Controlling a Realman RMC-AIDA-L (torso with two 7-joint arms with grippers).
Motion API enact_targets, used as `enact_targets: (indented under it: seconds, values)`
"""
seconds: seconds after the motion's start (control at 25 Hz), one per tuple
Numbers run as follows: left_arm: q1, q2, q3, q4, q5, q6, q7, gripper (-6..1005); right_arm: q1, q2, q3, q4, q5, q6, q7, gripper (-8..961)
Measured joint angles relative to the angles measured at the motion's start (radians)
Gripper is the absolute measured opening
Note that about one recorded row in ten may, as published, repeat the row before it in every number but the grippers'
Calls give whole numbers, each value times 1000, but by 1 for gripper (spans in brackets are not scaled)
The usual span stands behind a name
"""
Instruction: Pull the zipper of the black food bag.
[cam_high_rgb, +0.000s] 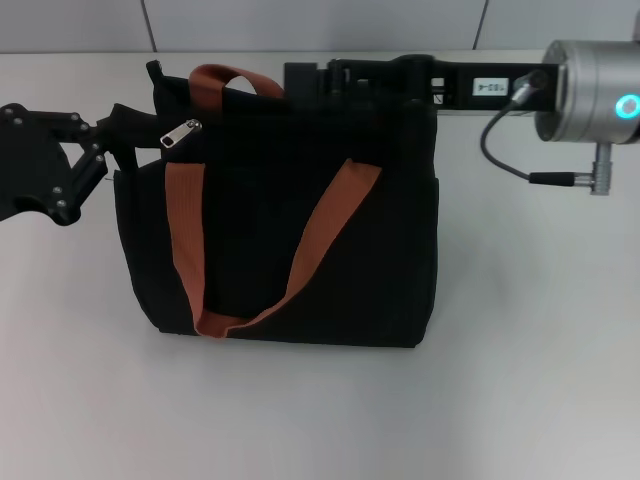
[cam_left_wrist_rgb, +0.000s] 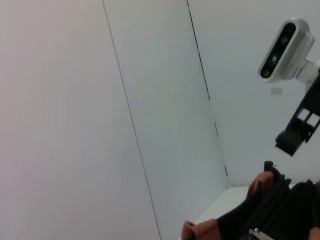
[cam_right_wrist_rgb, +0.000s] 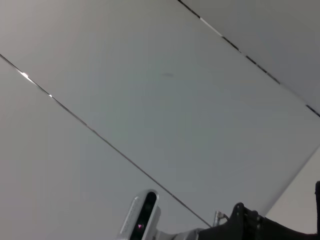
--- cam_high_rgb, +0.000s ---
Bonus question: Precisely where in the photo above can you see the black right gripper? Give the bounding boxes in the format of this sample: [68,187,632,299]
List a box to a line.
[284,54,561,117]

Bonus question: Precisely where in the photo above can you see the silver zipper pull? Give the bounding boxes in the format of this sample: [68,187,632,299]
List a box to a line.
[159,117,204,150]

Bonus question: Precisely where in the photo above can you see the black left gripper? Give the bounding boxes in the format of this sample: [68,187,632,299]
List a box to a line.
[0,102,164,229]

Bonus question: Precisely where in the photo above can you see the right gripper cable with plugs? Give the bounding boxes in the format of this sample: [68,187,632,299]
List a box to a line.
[482,69,615,197]

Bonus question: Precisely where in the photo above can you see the black bag with brown straps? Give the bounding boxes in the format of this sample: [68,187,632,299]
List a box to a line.
[112,59,441,351]

